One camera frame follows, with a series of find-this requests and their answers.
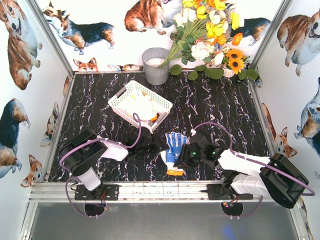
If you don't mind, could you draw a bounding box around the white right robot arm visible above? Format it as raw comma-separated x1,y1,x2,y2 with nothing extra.
166,131,309,209

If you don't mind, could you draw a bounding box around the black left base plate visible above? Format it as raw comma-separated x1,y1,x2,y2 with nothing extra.
74,184,120,201

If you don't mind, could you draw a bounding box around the blue dotted white glove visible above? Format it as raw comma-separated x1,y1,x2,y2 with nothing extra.
160,132,189,176

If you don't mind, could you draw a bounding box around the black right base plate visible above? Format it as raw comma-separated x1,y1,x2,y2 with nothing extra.
200,184,254,201

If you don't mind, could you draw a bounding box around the yellow dotted white glove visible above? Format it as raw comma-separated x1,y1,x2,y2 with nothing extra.
122,91,159,123

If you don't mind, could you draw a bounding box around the grey metal bucket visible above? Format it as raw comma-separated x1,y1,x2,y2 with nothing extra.
141,47,170,86

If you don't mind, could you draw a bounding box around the aluminium front rail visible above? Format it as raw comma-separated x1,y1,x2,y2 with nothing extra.
28,181,300,202

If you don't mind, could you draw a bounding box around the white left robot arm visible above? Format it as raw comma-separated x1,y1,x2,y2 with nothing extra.
59,123,169,192

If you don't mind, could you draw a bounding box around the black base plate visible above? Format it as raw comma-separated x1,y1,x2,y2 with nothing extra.
74,184,120,201
200,184,254,201

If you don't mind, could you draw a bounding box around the white perforated storage basket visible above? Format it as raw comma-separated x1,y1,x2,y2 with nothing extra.
108,80,173,133

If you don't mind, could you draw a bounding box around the artificial flower bouquet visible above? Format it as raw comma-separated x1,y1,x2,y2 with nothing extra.
160,0,265,81

